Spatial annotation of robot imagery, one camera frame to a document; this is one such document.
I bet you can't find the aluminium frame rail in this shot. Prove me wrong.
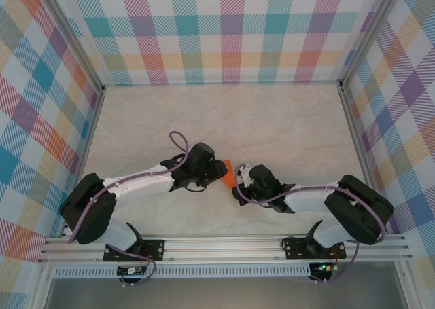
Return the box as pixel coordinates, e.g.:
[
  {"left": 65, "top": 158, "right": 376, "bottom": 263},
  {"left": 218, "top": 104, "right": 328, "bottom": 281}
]
[{"left": 37, "top": 234, "right": 414, "bottom": 264}]

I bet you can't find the aluminium frame leg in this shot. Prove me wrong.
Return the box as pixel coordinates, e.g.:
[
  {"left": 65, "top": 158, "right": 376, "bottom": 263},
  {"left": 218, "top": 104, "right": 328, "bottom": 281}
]
[
  {"left": 392, "top": 261, "right": 417, "bottom": 309},
  {"left": 32, "top": 263, "right": 55, "bottom": 309}
]

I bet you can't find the small black circuit board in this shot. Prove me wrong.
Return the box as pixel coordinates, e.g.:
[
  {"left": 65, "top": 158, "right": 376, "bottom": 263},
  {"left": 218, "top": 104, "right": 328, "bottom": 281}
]
[{"left": 116, "top": 264, "right": 150, "bottom": 276}]

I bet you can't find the aluminium frame post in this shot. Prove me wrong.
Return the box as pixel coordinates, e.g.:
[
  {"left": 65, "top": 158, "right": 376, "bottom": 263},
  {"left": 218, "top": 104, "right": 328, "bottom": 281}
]
[
  {"left": 40, "top": 0, "right": 107, "bottom": 96},
  {"left": 336, "top": 0, "right": 408, "bottom": 91}
]

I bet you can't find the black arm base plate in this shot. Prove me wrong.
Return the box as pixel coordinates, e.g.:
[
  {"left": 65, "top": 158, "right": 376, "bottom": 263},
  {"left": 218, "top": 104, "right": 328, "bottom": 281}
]
[
  {"left": 103, "top": 239, "right": 167, "bottom": 263},
  {"left": 284, "top": 236, "right": 347, "bottom": 261}
]

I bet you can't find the circuit board with green light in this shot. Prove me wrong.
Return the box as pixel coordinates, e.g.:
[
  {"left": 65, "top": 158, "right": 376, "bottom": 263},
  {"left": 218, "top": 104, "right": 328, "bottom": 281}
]
[{"left": 311, "top": 261, "right": 341, "bottom": 274}]

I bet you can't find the grey metal panel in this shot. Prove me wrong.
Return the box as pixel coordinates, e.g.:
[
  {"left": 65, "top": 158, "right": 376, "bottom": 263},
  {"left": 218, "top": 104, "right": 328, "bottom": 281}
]
[{"left": 43, "top": 276, "right": 408, "bottom": 309}]

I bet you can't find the aluminium side rail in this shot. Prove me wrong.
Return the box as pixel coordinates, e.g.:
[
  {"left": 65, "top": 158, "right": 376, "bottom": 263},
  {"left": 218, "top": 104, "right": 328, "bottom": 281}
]
[
  {"left": 338, "top": 81, "right": 389, "bottom": 235},
  {"left": 59, "top": 86, "right": 106, "bottom": 238}
]

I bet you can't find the slotted metal cable tray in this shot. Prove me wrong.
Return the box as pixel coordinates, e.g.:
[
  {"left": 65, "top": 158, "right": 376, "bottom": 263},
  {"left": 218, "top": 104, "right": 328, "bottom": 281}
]
[{"left": 52, "top": 263, "right": 312, "bottom": 278}]

